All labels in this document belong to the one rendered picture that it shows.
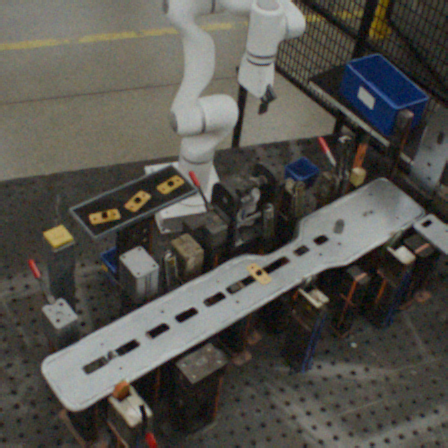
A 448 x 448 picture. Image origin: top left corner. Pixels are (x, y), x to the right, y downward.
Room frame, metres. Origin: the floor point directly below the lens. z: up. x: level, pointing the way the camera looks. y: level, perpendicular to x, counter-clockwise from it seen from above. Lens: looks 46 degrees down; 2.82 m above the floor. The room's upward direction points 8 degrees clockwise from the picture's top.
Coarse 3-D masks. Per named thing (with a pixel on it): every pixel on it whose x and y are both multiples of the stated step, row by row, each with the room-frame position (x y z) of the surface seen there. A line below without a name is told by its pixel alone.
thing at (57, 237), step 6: (54, 228) 1.49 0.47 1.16; (60, 228) 1.49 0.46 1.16; (48, 234) 1.46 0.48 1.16; (54, 234) 1.47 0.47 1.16; (60, 234) 1.47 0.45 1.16; (66, 234) 1.47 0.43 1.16; (48, 240) 1.45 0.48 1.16; (54, 240) 1.44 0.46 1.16; (60, 240) 1.45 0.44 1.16; (66, 240) 1.45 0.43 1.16; (54, 246) 1.43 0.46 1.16
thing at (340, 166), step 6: (342, 138) 2.01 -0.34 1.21; (348, 138) 2.01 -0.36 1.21; (342, 144) 1.99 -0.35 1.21; (348, 144) 1.99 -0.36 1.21; (354, 144) 1.99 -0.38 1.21; (342, 150) 1.99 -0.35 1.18; (348, 150) 2.00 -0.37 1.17; (336, 156) 2.00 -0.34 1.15; (342, 156) 1.99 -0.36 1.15; (336, 162) 1.99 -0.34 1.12; (342, 162) 2.00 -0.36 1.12; (336, 168) 1.99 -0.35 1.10; (342, 168) 2.00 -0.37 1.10; (336, 174) 1.98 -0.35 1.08; (342, 174) 2.00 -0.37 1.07; (342, 180) 1.99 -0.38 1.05
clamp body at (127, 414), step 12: (132, 396) 1.05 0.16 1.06; (120, 408) 1.01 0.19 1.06; (132, 408) 1.02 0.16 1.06; (144, 408) 1.03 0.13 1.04; (108, 420) 1.04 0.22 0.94; (120, 420) 0.99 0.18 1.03; (132, 420) 0.98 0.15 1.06; (120, 432) 0.99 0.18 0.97; (132, 432) 0.96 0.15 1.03; (120, 444) 1.00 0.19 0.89; (132, 444) 0.97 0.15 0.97
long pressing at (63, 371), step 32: (352, 192) 1.99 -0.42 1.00; (384, 192) 2.02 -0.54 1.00; (320, 224) 1.82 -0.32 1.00; (352, 224) 1.84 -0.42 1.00; (384, 224) 1.86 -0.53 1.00; (256, 256) 1.64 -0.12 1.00; (288, 256) 1.66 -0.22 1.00; (320, 256) 1.68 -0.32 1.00; (352, 256) 1.70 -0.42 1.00; (192, 288) 1.48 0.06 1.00; (224, 288) 1.49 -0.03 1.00; (256, 288) 1.51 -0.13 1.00; (288, 288) 1.53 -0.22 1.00; (128, 320) 1.33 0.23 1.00; (160, 320) 1.34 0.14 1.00; (192, 320) 1.36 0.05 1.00; (224, 320) 1.38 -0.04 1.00; (64, 352) 1.19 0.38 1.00; (96, 352) 1.20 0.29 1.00; (160, 352) 1.23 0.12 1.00; (64, 384) 1.09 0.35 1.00; (96, 384) 1.10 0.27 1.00
